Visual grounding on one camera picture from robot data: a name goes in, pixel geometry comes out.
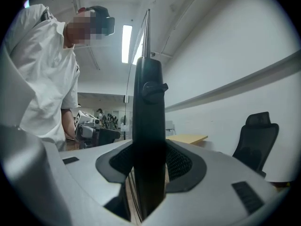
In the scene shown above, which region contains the long ceiling light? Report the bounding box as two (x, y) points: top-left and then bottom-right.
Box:
(121, 24), (133, 64)
(132, 38), (144, 65)

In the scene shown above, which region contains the light wooden table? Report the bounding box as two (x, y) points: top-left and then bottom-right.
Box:
(166, 133), (209, 148)

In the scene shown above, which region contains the person's white shirt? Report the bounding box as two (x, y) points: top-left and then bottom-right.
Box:
(0, 3), (80, 152)

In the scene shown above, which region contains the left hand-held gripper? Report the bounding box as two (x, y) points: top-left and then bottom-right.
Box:
(74, 110), (121, 149)

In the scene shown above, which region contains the black office chair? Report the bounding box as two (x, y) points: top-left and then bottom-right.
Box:
(232, 111), (280, 179)

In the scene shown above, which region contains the white wall cable duct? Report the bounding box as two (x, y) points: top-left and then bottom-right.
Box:
(164, 49), (301, 113)

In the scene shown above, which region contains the person's left forearm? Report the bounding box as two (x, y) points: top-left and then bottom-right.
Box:
(60, 107), (77, 140)

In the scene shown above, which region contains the grey right shoulder strap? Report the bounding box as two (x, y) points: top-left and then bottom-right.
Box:
(40, 10), (52, 23)

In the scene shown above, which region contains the person's head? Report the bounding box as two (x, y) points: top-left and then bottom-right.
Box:
(63, 6), (104, 48)

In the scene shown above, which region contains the black head-mounted camera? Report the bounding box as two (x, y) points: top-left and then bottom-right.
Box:
(86, 5), (116, 36)

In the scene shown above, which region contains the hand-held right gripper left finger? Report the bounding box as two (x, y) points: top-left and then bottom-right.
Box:
(58, 139), (142, 226)

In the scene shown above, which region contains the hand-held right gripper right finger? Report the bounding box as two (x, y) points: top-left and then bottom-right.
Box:
(143, 139), (291, 226)

